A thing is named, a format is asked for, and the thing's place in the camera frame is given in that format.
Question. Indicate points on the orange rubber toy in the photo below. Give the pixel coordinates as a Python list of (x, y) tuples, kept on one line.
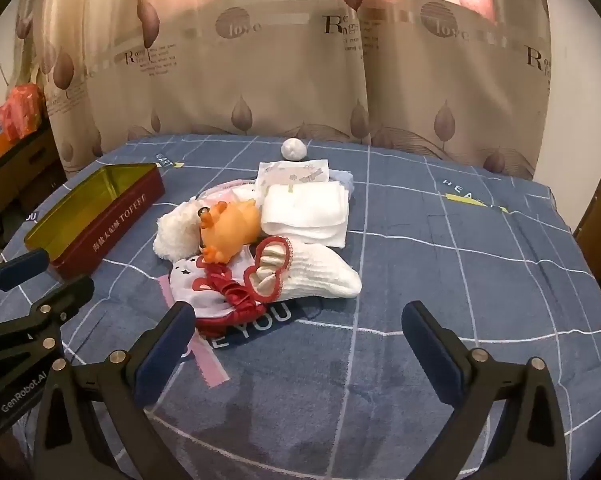
[(235, 227)]

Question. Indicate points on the light blue fuzzy sock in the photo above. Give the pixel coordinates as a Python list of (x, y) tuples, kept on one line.
[(343, 180)]

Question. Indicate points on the white knitted sock red trim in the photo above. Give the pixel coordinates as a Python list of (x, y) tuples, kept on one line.
[(320, 272)]

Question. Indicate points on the red tin box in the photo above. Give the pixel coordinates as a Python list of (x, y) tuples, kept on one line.
[(105, 232)]

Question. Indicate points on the cat print bib red trim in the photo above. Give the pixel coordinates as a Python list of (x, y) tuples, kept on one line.
[(190, 285)]

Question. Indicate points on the red orange bag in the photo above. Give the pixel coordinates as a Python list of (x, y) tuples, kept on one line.
[(23, 110)]

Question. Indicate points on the white fluffy sock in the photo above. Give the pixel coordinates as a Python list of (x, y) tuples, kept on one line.
[(178, 232)]

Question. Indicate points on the pink white green packet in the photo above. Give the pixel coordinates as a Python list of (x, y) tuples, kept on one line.
[(225, 192)]

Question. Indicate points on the white towel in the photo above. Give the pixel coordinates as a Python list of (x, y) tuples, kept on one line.
[(300, 210)]

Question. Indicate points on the blue checked bedsheet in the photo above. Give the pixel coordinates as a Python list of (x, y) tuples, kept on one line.
[(430, 260)]

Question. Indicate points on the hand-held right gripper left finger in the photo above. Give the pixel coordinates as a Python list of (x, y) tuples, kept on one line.
[(165, 355)]

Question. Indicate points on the beige leaf print curtain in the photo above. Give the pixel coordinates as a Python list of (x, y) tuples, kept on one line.
[(300, 85)]

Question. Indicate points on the floral print wrapper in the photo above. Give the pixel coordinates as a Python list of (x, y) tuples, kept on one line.
[(290, 174)]

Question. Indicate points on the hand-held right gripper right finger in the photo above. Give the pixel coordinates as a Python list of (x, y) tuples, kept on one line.
[(430, 355)]

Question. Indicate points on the white soft ball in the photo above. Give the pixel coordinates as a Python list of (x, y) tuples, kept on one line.
[(294, 150)]

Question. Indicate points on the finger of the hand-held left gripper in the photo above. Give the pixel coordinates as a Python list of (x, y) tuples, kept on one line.
[(20, 267), (63, 300)]

